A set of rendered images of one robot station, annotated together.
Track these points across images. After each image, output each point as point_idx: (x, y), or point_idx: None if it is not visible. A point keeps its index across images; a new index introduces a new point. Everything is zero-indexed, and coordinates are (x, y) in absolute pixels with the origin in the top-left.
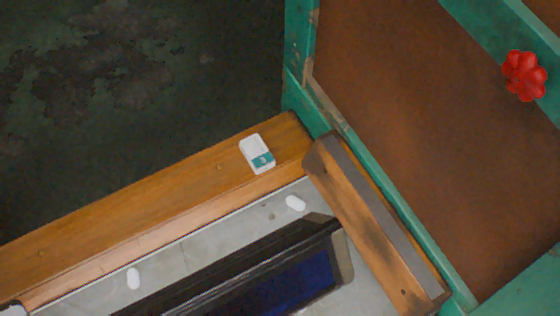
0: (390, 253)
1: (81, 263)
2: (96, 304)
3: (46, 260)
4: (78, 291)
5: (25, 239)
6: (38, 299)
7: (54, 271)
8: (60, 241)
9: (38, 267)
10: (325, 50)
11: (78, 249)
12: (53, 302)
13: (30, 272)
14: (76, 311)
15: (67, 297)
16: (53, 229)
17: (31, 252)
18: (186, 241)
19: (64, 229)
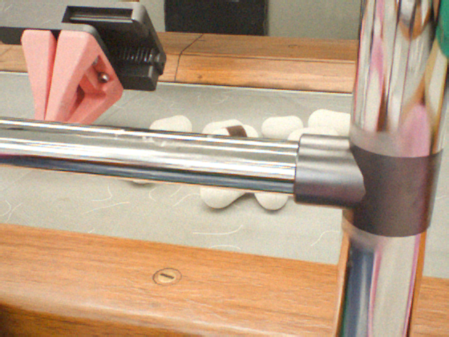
0: None
1: (342, 61)
2: (328, 107)
3: (294, 50)
4: (311, 93)
5: (282, 38)
6: (249, 75)
7: (297, 56)
8: (328, 46)
9: (278, 50)
10: None
11: (348, 54)
12: (266, 89)
13: (264, 50)
14: (291, 103)
15: (290, 92)
16: (326, 41)
17: (281, 43)
18: None
19: (341, 43)
